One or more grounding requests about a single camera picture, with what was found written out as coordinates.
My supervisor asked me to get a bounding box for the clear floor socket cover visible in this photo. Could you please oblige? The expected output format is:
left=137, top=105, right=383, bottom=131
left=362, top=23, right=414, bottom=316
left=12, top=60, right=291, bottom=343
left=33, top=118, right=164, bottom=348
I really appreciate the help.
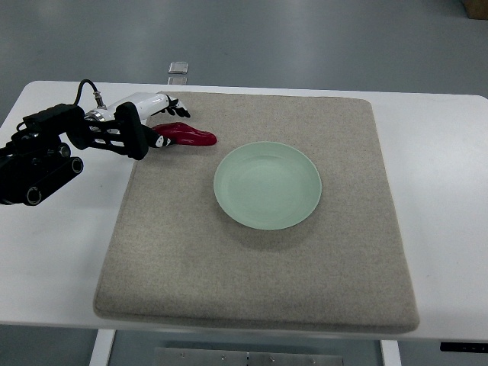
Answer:
left=168, top=61, right=189, bottom=75

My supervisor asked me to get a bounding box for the metal base plate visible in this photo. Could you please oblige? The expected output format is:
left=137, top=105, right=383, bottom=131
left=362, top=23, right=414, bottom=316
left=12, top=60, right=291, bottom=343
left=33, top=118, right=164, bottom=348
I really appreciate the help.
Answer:
left=152, top=348, right=344, bottom=366

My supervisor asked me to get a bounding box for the light green plate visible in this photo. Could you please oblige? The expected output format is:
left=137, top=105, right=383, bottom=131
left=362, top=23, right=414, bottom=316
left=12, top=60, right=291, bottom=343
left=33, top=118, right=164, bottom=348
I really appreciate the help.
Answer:
left=213, top=141, right=323, bottom=230

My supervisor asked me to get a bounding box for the white table leg frame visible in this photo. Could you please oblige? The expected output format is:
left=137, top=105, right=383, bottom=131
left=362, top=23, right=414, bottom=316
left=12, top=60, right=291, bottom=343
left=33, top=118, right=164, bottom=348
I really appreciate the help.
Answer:
left=88, top=329, right=116, bottom=366

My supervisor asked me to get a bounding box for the cardboard box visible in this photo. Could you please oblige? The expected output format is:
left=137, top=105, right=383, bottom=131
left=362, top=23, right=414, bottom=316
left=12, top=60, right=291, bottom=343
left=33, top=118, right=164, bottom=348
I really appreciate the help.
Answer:
left=462, top=0, right=488, bottom=20

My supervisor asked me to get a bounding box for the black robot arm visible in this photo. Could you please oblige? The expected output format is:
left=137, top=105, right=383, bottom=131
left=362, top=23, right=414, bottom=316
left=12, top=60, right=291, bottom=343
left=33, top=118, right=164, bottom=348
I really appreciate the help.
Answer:
left=1, top=101, right=159, bottom=206

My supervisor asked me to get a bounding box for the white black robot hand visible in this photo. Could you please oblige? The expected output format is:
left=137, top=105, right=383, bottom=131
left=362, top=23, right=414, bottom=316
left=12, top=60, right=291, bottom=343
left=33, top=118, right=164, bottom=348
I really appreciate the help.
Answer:
left=99, top=92, right=191, bottom=149

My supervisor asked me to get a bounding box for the red pepper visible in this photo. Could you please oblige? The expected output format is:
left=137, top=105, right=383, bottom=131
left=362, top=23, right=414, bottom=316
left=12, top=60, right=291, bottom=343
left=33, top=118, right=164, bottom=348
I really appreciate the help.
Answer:
left=152, top=122, right=217, bottom=147

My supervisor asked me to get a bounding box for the black table control panel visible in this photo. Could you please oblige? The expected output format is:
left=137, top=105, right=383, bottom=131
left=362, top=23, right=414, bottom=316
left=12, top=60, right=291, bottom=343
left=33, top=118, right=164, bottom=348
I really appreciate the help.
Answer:
left=439, top=342, right=488, bottom=354

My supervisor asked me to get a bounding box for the beige felt mat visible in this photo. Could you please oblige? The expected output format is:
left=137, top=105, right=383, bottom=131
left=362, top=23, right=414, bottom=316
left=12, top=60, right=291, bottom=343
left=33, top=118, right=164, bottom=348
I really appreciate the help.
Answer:
left=94, top=92, right=419, bottom=334

